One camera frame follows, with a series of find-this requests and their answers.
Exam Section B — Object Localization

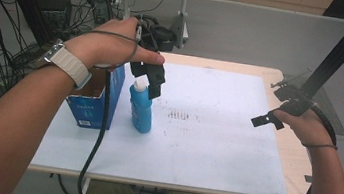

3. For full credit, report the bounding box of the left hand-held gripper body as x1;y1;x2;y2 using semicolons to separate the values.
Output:
134;14;180;55

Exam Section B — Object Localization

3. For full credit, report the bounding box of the thick black left gripper cable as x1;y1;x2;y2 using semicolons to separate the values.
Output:
75;67;116;194

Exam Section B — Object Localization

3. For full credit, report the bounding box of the white mat board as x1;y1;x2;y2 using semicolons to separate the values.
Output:
29;45;304;194

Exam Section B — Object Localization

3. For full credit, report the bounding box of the blue cardboard box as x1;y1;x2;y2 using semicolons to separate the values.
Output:
61;58;129;133

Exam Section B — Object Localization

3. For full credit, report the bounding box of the blue bottle with white cap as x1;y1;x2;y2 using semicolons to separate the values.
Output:
123;77;159;136

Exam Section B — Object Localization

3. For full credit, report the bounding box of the grey floor mat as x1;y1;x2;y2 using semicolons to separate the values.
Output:
276;72;344;137

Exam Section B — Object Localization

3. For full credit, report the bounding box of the white background table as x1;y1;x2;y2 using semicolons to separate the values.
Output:
93;0;222;54

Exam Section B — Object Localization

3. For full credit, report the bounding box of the person's left hand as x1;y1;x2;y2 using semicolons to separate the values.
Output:
62;8;172;79

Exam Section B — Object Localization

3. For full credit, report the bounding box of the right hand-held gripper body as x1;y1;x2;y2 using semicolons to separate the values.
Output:
266;65;320;120

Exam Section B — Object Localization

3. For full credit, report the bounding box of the wristwatch with white band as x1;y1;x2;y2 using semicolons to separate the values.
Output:
32;35;97;92

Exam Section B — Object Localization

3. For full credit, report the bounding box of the light wooden table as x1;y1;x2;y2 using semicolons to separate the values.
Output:
26;36;329;194

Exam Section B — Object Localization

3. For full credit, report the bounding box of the person's right hand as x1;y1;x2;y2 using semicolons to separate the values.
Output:
268;104;341;160

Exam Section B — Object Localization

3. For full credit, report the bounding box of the thin grey right wrist cord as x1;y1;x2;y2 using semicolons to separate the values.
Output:
299;139;339;153

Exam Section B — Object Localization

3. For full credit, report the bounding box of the thin grey wrist cord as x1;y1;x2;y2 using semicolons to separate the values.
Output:
73;13;145;75
299;139;339;153

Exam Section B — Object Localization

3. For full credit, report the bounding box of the black computer case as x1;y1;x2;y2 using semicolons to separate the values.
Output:
29;0;75;32

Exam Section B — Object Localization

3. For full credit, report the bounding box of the thin grey left wrist cord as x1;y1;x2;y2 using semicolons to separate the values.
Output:
73;13;145;75

